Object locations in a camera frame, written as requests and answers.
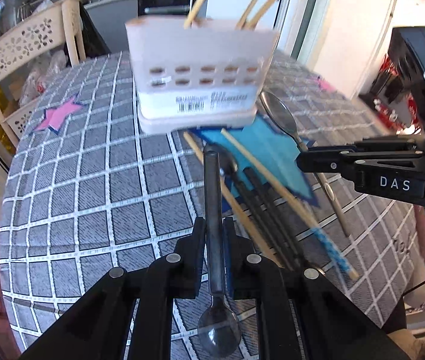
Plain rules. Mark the bamboo chopstick blue patterned end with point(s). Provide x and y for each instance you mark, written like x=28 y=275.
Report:
x=331 y=248

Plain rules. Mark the white plastic utensil holder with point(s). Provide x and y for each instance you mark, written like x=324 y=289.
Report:
x=208 y=75

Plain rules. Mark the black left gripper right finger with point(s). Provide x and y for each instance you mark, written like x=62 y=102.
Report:
x=237 y=248

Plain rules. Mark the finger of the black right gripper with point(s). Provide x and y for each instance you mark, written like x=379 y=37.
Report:
x=334 y=158

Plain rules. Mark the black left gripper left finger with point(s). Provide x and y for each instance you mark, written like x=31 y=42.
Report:
x=187 y=276

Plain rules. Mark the silver metal spoon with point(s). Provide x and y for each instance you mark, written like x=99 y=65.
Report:
x=281 y=116

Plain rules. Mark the built-in black oven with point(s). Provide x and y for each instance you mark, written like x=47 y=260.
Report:
x=164 y=7

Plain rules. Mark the plain bamboo chopstick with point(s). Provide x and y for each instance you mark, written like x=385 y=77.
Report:
x=236 y=208

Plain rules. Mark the black chopstick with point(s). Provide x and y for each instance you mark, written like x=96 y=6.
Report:
x=264 y=224
x=266 y=203

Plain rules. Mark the grey checked tablecloth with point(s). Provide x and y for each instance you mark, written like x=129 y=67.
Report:
x=87 y=191

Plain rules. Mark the black spoon dark handle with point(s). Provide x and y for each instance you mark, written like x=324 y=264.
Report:
x=218 y=328

